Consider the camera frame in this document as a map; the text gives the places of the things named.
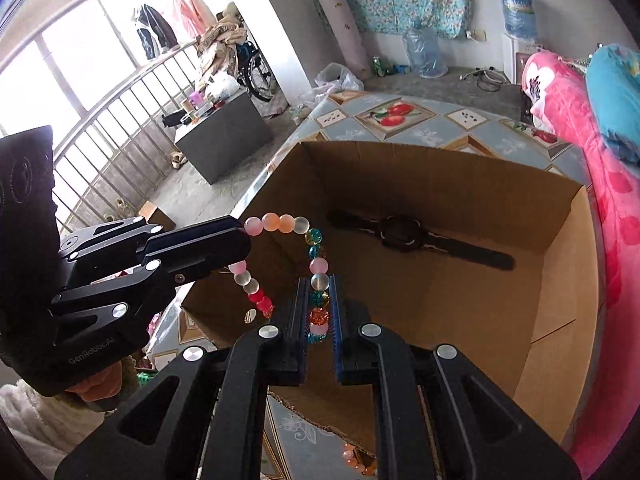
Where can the pile of clothes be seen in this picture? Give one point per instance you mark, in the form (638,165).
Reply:
(220,40)

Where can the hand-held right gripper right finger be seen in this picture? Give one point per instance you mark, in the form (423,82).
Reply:
(337,340)

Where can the blue water dispenser bottle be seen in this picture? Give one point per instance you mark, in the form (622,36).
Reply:
(517,10)

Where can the hanging dark jacket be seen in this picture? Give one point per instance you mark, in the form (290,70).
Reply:
(152,30)

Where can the person's left hand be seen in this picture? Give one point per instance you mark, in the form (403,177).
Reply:
(97,387)

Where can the pink floral blanket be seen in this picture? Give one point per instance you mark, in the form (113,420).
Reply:
(615,260)

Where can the pair of shoes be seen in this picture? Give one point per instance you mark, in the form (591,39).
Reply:
(178,161)

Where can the rolled pale mat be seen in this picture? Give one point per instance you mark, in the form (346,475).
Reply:
(345,35)

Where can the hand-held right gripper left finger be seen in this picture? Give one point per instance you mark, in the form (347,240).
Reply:
(300,340)

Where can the metal balcony railing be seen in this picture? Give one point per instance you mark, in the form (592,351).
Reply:
(107,180)

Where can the grey cabinet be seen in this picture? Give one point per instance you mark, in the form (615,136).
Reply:
(225,140)

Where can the empty clear water jug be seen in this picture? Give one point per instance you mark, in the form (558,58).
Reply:
(424,52)

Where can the window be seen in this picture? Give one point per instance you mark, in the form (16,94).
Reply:
(75,55)

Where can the small cardboard box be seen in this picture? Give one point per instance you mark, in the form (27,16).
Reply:
(150,211)

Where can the clear plastic bag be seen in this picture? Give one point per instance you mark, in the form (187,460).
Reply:
(340,80)

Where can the white bag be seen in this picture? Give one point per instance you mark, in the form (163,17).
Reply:
(222,88)

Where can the green can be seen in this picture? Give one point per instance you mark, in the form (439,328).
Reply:
(377,66)

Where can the blue quilt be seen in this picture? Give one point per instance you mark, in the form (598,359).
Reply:
(615,95)

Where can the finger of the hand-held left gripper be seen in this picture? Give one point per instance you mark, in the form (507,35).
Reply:
(200,235)
(200,266)

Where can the white water dispenser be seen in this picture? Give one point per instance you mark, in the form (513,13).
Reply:
(512,57)

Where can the person's left forearm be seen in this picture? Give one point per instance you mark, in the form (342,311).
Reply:
(30,420)

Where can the black wristwatch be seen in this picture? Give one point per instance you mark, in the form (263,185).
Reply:
(400,232)

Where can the hanging pink garment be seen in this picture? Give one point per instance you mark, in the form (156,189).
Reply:
(190,10)

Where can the wheelchair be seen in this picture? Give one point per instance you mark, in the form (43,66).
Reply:
(260,80)

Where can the brown cardboard box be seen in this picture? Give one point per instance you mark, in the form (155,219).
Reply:
(450,310)

